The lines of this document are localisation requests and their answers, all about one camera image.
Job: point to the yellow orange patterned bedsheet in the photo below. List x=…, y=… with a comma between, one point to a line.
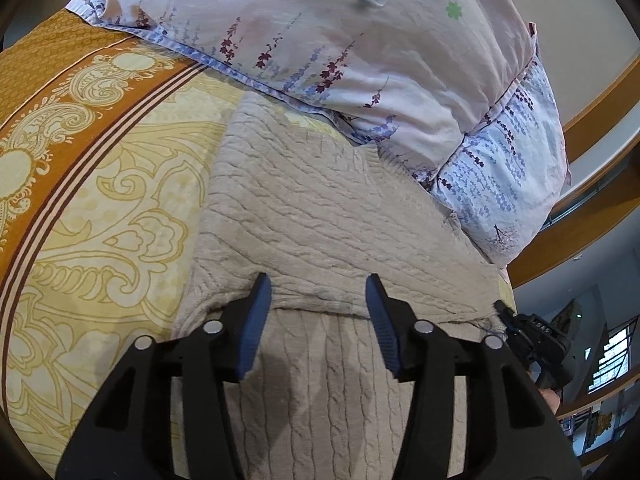
x=100, y=185

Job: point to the window with grille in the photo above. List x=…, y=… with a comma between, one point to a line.
x=615, y=355

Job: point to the light blue floral pillow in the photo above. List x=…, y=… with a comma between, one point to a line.
x=505, y=160

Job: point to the white floral pillow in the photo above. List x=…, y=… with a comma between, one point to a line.
x=325, y=25

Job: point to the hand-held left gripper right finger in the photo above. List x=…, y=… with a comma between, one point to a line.
x=382, y=332

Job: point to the person's right forearm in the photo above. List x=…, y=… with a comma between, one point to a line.
x=551, y=400

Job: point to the wooden headboard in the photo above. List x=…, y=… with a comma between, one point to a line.
x=597, y=200

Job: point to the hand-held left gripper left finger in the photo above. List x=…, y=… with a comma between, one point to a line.
x=254, y=332

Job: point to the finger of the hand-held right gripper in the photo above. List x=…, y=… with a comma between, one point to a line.
x=504, y=312

